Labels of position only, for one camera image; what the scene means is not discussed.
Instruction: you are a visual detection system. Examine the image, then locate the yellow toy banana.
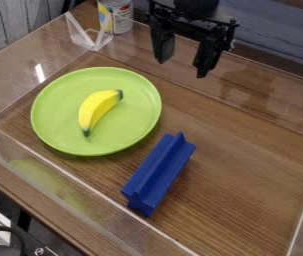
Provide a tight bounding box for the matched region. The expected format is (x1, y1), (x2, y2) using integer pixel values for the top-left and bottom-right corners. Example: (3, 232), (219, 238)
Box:
(79, 89), (123, 137)

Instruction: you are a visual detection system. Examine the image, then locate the green plate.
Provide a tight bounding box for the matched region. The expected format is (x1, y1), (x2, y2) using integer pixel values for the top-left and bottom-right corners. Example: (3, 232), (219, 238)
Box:
(31, 67), (162, 156)

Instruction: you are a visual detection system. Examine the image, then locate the white labelled canister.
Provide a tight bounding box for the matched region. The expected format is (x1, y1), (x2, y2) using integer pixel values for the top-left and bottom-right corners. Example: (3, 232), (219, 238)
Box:
(98, 0), (134, 34)

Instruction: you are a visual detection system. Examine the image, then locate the blue cross-shaped block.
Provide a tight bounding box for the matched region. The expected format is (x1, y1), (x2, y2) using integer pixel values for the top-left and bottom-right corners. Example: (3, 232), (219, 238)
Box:
(120, 132), (197, 217)

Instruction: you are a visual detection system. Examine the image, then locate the clear acrylic enclosure wall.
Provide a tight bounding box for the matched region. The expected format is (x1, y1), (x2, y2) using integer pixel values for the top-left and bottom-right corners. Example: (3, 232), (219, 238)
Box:
(0, 6), (303, 256)

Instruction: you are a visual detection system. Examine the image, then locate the black cable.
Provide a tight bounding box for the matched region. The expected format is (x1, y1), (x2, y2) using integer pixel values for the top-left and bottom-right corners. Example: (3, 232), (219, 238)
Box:
(0, 225), (38, 256)

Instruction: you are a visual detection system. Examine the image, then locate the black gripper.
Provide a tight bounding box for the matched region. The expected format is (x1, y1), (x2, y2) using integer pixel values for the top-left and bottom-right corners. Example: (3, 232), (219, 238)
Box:
(148, 0), (239, 78)

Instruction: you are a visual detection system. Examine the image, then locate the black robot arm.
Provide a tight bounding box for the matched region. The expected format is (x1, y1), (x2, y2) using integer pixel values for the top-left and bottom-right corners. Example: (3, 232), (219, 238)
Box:
(147, 0), (239, 78)

